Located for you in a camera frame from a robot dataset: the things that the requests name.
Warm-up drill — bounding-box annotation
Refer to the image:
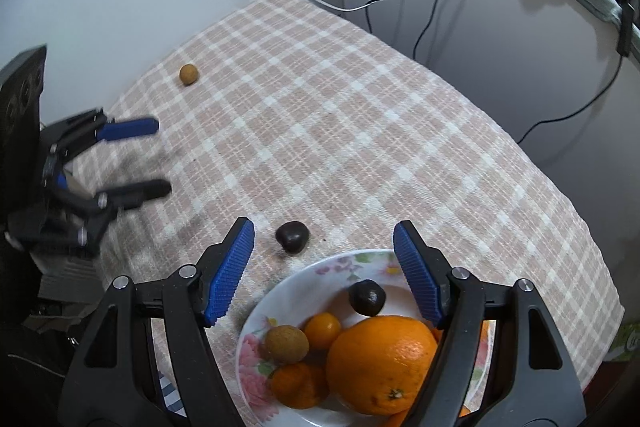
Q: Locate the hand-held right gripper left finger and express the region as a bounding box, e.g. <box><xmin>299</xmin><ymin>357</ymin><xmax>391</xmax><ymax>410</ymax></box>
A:
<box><xmin>60</xmin><ymin>217</ymin><xmax>256</xmax><ymax>427</ymax></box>

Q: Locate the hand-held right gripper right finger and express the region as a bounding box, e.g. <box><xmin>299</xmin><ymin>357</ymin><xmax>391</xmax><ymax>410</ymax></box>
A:
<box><xmin>393</xmin><ymin>221</ymin><xmax>586</xmax><ymax>427</ymax></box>

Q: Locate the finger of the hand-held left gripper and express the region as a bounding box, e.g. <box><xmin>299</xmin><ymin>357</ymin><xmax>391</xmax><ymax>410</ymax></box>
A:
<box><xmin>42</xmin><ymin>107</ymin><xmax>161</xmax><ymax>158</ymax></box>
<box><xmin>50</xmin><ymin>179</ymin><xmax>172</xmax><ymax>258</ymax></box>

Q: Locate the white floral plate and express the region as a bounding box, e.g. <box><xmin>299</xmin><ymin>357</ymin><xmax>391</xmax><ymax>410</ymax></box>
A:
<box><xmin>237</xmin><ymin>248</ymin><xmax>496</xmax><ymax>427</ymax></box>

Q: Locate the large orange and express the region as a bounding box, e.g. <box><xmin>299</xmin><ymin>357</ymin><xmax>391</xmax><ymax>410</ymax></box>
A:
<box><xmin>326</xmin><ymin>315</ymin><xmax>440</xmax><ymax>416</ymax></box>

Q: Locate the orange kumquat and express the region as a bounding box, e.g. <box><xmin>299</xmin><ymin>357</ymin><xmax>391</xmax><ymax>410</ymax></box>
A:
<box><xmin>303</xmin><ymin>312</ymin><xmax>343</xmax><ymax>351</ymax></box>

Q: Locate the rough-skinned tangerine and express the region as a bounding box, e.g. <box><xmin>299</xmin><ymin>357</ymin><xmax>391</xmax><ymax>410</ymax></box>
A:
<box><xmin>270</xmin><ymin>361</ymin><xmax>331</xmax><ymax>410</ymax></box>

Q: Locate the smooth small tangerine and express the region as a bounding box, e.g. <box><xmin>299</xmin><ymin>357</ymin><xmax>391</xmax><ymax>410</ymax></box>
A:
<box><xmin>382</xmin><ymin>408</ymin><xmax>416</xmax><ymax>427</ymax></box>

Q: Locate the blue striped cloth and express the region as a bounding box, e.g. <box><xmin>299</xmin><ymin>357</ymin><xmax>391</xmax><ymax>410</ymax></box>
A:
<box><xmin>155</xmin><ymin>369</ymin><xmax>186</xmax><ymax>413</ymax></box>

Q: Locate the beige checked tablecloth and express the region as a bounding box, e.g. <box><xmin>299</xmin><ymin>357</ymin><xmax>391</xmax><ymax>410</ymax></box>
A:
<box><xmin>65</xmin><ymin>0</ymin><xmax>626</xmax><ymax>427</ymax></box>

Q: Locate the green box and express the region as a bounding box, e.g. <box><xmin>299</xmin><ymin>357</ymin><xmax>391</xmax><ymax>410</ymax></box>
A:
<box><xmin>602</xmin><ymin>312</ymin><xmax>640</xmax><ymax>363</ymax></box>

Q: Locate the black light stand with clamp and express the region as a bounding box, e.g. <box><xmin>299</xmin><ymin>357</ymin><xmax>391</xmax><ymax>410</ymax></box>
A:
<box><xmin>616</xmin><ymin>0</ymin><xmax>636</xmax><ymax>58</ymax></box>

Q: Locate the black light stand cable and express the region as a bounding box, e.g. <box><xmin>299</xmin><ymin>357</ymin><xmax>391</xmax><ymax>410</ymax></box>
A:
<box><xmin>516</xmin><ymin>52</ymin><xmax>626</xmax><ymax>145</ymax></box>

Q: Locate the grey cable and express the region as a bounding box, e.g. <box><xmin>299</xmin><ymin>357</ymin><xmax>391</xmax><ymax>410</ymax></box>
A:
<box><xmin>412</xmin><ymin>0</ymin><xmax>446</xmax><ymax>60</ymax></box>

